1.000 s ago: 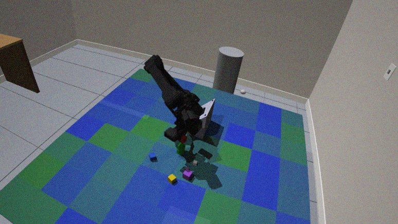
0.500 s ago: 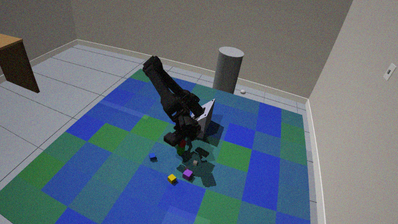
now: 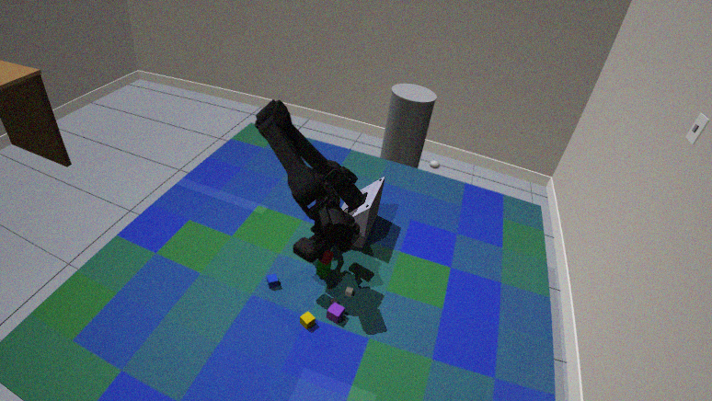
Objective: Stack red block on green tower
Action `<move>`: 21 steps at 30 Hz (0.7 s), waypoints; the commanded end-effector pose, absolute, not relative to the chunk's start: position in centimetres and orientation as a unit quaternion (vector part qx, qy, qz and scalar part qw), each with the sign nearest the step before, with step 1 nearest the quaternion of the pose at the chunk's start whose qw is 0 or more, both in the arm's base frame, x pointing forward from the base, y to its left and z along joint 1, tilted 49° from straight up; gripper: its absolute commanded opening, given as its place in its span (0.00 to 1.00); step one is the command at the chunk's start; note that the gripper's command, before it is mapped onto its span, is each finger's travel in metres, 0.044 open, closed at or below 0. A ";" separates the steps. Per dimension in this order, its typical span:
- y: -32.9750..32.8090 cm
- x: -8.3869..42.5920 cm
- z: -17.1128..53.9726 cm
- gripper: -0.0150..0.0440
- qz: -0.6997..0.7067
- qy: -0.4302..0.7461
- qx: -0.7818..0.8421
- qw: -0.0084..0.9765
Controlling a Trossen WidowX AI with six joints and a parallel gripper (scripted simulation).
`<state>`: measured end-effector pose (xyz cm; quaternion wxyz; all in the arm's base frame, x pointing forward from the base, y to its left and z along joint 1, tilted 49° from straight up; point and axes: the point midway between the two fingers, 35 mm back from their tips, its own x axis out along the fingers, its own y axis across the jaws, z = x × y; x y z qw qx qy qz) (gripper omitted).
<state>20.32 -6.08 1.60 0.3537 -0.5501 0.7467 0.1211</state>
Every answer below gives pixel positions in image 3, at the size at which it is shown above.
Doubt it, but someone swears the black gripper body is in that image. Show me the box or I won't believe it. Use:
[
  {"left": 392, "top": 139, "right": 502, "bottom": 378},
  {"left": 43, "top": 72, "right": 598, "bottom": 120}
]
[{"left": 293, "top": 212, "right": 355, "bottom": 262}]

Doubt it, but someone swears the yellow block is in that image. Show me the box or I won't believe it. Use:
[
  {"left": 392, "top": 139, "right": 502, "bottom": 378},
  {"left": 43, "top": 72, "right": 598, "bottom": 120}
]
[{"left": 300, "top": 311, "right": 315, "bottom": 329}]

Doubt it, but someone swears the small blue block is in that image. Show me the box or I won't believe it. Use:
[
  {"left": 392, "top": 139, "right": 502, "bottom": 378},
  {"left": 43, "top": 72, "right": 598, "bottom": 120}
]
[{"left": 267, "top": 273, "right": 278, "bottom": 288}]

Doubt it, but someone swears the green block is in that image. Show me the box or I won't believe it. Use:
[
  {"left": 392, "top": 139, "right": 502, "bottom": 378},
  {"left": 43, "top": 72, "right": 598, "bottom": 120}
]
[
  {"left": 316, "top": 261, "right": 331, "bottom": 272},
  {"left": 316, "top": 268, "right": 330, "bottom": 279}
]

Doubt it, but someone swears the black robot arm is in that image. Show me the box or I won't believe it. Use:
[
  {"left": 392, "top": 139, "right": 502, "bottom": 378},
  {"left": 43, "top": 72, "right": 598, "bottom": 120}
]
[{"left": 254, "top": 99, "right": 368, "bottom": 252}]

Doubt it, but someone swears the purple cube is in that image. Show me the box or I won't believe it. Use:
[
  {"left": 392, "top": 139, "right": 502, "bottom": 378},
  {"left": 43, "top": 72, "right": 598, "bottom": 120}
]
[{"left": 327, "top": 302, "right": 345, "bottom": 323}]

